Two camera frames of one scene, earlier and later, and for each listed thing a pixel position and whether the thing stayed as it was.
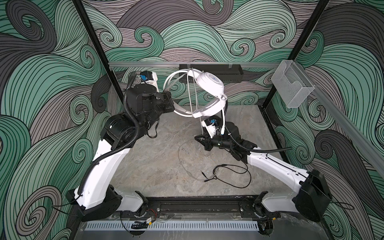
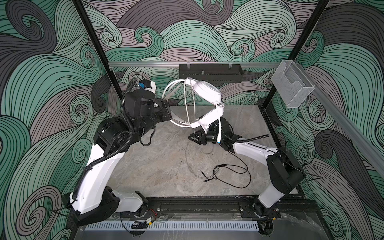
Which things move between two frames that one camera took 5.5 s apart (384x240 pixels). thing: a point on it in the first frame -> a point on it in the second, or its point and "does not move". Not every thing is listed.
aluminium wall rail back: (194, 63) does not move
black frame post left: (121, 92) does not move
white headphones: (211, 82) -> (207, 90)
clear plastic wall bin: (291, 84) does not move
